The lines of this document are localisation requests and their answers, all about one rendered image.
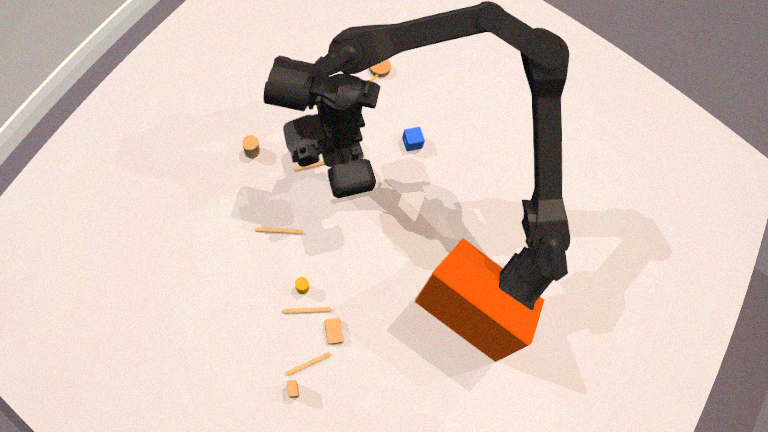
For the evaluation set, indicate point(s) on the short wooden cylinder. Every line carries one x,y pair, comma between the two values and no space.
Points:
302,285

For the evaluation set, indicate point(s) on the blue block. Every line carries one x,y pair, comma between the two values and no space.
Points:
413,138

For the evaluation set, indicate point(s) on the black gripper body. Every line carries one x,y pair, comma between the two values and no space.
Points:
350,177

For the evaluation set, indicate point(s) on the round wooden button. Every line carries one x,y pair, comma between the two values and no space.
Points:
381,69

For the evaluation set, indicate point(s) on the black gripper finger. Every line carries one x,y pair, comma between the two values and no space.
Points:
328,159

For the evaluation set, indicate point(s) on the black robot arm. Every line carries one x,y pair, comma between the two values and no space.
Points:
294,84

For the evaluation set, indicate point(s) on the small orange and brown cylinder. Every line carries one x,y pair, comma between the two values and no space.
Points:
251,146

